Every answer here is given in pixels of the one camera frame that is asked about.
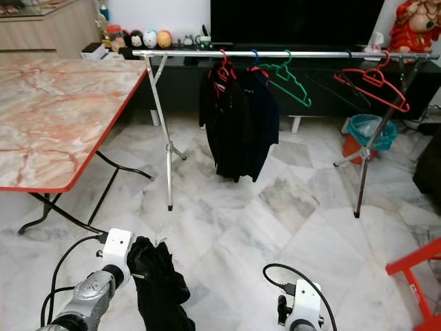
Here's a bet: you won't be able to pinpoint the green plastic hanger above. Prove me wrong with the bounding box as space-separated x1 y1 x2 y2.
262 50 313 108

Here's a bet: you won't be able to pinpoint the red plastic hanger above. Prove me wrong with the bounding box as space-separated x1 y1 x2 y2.
334 52 411 114
210 50 238 87

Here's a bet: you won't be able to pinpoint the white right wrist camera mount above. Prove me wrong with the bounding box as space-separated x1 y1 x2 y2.
291 279 323 331

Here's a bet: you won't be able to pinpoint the black polo shirt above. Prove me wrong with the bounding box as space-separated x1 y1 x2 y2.
198 68 252 181
127 236 197 331

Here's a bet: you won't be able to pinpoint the black flat screen television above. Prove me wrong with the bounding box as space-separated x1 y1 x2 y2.
210 0 385 46

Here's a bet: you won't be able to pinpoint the white black box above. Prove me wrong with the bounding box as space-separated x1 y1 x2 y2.
81 43 107 61

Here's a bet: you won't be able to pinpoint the red gold statue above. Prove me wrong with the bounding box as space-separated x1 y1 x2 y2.
389 0 441 52

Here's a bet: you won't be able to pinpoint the glass jar red lid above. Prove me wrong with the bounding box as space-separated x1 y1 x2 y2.
107 24 125 50

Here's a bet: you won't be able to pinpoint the marble top folding table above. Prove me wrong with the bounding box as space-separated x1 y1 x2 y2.
0 54 154 235

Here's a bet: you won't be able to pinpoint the silver metal clothes rack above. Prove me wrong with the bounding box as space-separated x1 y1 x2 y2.
132 48 440 219

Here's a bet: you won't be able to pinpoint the teal plastic bin bag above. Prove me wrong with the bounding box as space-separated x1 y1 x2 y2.
348 114 398 152

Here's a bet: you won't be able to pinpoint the navy shirt red stripes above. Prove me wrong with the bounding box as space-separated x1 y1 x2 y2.
238 68 280 183

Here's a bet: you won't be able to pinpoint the black mouse plush red bow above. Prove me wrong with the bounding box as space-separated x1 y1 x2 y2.
128 30 145 49

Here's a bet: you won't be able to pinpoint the long black TV cabinet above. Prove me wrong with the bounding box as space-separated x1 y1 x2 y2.
124 43 441 119

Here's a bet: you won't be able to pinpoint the red waste bin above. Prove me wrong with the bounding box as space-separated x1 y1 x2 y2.
342 134 367 165

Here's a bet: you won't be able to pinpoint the light wood sideboard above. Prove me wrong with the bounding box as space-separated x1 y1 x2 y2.
0 0 101 56

